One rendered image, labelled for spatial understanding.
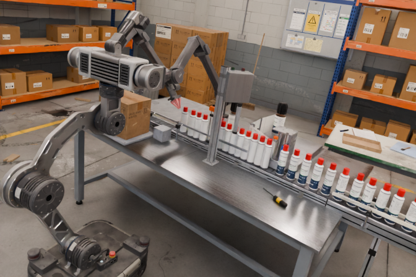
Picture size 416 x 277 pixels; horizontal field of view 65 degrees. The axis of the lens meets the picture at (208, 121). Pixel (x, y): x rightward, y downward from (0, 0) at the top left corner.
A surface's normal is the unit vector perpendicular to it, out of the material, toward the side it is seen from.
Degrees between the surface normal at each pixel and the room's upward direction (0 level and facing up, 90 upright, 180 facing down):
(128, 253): 0
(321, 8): 90
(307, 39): 90
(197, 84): 90
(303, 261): 90
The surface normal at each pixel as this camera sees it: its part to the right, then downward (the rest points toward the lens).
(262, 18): -0.49, 0.23
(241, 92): 0.30, 0.36
